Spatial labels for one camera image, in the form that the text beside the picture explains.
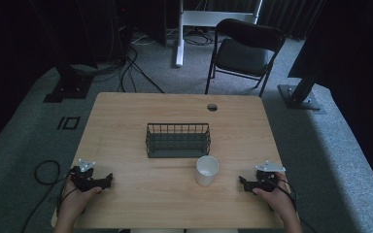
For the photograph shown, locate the person's right hand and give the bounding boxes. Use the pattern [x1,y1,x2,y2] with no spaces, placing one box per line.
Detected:
[252,172,297,216]

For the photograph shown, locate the person's left hand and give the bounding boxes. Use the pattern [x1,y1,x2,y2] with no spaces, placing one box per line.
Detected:
[58,173,103,217]

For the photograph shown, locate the white desk frame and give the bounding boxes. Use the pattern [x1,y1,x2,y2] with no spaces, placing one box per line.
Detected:
[174,0,264,68]

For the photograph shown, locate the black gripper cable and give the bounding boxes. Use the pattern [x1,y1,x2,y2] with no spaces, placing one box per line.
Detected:
[265,177,319,233]
[20,159,79,233]

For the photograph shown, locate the black folding chair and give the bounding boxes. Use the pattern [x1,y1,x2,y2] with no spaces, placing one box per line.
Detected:
[204,17,287,98]

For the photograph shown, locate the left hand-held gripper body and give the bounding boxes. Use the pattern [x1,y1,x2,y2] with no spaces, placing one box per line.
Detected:
[69,158,103,194]

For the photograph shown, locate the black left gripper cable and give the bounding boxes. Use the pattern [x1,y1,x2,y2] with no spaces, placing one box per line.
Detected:
[20,159,79,233]

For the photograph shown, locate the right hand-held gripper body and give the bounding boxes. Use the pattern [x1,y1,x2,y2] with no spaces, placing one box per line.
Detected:
[253,160,287,194]

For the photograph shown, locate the black floor cables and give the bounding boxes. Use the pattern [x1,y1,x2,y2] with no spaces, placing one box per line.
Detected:
[74,32,166,95]

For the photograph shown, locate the dark curtain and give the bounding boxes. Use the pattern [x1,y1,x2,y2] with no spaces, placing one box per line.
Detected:
[258,0,326,40]

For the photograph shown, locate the white cup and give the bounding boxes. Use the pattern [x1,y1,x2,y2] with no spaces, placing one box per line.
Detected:
[193,154,220,187]

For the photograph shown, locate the black wire basket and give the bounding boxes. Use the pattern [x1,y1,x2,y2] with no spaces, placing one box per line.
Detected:
[145,121,212,159]

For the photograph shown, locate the black metal stand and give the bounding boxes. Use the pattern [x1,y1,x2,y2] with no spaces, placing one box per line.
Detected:
[277,62,326,115]
[42,48,95,104]

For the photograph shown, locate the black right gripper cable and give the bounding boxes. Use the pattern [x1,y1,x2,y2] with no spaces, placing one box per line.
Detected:
[265,177,319,233]

